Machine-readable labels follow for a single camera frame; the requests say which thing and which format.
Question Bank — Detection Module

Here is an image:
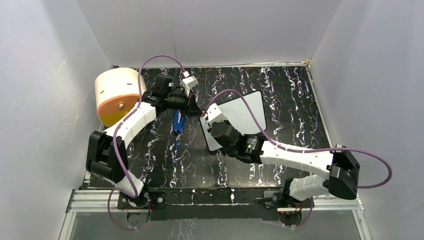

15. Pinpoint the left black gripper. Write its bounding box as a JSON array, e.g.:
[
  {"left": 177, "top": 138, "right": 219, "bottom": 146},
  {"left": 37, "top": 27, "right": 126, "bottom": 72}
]
[{"left": 165, "top": 90, "right": 203, "bottom": 119}]

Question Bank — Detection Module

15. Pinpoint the small black-framed whiteboard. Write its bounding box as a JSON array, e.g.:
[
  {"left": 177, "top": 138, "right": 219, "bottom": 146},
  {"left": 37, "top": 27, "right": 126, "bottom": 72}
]
[{"left": 199, "top": 90, "right": 267, "bottom": 152}]

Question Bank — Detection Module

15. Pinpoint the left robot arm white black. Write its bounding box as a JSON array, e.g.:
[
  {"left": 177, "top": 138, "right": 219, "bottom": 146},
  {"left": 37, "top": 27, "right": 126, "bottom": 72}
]
[{"left": 85, "top": 68, "right": 201, "bottom": 208}]

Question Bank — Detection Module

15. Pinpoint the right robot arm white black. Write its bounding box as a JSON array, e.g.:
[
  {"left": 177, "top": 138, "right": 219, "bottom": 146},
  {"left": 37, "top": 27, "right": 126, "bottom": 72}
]
[{"left": 208, "top": 121, "right": 360, "bottom": 207}]

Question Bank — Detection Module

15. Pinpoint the blue stapler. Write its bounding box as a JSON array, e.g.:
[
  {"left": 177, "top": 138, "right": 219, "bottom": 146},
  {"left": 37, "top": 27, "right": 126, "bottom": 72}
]
[{"left": 172, "top": 109, "right": 187, "bottom": 135}]

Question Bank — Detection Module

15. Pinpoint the cream orange cylindrical drum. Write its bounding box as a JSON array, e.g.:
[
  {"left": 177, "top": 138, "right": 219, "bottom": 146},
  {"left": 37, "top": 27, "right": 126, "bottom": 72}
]
[{"left": 94, "top": 67, "right": 140, "bottom": 127}]

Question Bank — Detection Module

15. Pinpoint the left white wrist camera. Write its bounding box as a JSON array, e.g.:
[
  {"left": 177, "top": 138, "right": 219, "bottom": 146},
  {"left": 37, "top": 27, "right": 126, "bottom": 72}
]
[{"left": 181, "top": 71, "right": 199, "bottom": 98}]

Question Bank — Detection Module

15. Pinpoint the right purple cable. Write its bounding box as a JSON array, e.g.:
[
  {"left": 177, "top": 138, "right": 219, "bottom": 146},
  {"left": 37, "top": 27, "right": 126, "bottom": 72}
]
[{"left": 201, "top": 89, "right": 393, "bottom": 228}]

